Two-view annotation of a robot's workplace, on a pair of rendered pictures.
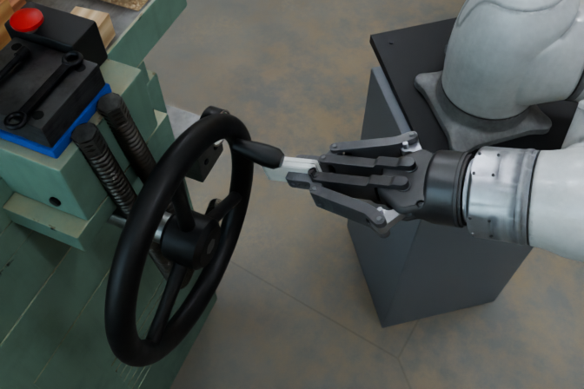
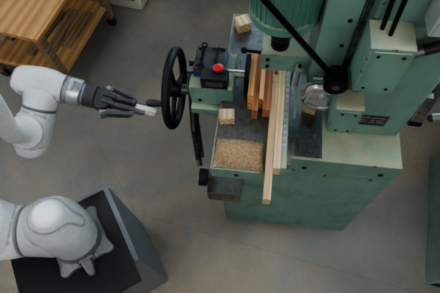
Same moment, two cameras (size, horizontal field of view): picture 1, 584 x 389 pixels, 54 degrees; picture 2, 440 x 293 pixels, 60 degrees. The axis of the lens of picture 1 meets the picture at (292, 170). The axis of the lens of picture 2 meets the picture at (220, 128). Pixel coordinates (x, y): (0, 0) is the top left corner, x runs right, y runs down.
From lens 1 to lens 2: 1.21 m
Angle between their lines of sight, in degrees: 64
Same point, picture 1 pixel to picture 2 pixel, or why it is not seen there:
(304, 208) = (195, 284)
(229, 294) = (220, 220)
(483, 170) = (78, 84)
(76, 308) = not seen: hidden behind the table
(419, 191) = (99, 91)
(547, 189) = (61, 76)
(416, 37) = (112, 284)
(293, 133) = not seen: outside the picture
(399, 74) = (122, 252)
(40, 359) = not seen: hidden behind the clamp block
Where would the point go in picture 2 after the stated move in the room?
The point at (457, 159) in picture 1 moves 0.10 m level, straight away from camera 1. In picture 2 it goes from (86, 91) to (74, 118)
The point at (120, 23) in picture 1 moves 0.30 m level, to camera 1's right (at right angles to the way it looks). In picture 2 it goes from (220, 129) to (122, 156)
